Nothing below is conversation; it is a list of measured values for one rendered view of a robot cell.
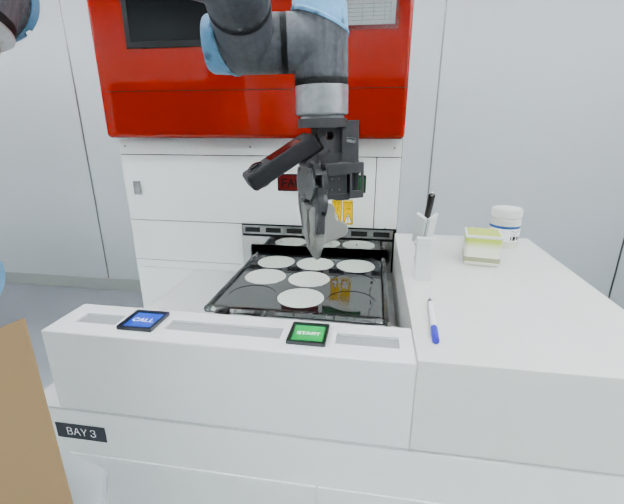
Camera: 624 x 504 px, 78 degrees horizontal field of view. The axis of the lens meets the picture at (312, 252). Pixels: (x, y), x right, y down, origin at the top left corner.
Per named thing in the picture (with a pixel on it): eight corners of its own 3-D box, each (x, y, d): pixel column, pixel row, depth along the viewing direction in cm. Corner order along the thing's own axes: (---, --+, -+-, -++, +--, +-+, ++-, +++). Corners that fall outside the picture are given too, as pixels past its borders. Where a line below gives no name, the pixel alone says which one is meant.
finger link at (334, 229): (351, 260, 60) (351, 202, 57) (316, 266, 58) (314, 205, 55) (343, 255, 63) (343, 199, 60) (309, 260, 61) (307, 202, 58)
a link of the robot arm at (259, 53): (190, -26, 45) (284, -27, 45) (211, 36, 56) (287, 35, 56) (191, 38, 44) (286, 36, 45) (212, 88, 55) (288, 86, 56)
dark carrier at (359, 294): (260, 255, 111) (260, 253, 111) (379, 261, 106) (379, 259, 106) (213, 307, 79) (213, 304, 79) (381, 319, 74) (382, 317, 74)
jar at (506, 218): (483, 240, 101) (488, 204, 98) (511, 241, 100) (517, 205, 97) (490, 248, 94) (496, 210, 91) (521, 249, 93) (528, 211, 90)
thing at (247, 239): (245, 263, 118) (243, 233, 115) (390, 271, 112) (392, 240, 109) (243, 265, 117) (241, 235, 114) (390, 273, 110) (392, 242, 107)
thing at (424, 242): (408, 270, 80) (414, 207, 76) (428, 271, 79) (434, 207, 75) (411, 281, 74) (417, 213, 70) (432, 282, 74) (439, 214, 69)
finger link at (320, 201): (328, 236, 56) (328, 175, 53) (319, 237, 55) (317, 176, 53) (317, 229, 60) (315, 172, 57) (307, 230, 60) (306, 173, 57)
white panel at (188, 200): (141, 263, 126) (123, 137, 114) (392, 277, 114) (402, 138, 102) (136, 266, 124) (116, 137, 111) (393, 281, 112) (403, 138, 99)
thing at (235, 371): (97, 372, 70) (83, 303, 66) (404, 404, 62) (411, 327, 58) (58, 407, 62) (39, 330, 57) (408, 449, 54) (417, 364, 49)
